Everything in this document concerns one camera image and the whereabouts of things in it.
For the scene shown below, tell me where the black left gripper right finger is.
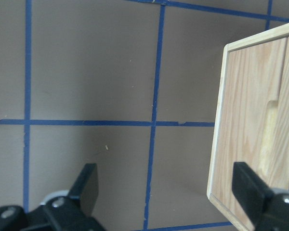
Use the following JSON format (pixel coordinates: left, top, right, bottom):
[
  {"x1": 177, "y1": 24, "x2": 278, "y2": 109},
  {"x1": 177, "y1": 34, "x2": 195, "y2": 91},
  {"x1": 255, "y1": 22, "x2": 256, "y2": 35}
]
[{"x1": 232, "y1": 162, "x2": 289, "y2": 231}]

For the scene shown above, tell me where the light wooden drawer cabinet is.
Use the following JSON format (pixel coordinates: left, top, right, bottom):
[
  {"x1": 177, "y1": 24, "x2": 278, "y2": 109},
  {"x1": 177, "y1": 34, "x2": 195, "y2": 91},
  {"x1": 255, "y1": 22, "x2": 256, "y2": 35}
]
[{"x1": 207, "y1": 23, "x2": 289, "y2": 231}]

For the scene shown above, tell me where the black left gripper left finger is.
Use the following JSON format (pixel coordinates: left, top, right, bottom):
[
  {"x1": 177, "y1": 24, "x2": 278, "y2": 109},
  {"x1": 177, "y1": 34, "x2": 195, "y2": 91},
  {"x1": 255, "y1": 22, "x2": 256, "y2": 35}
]
[{"x1": 39, "y1": 164, "x2": 99, "y2": 231}]

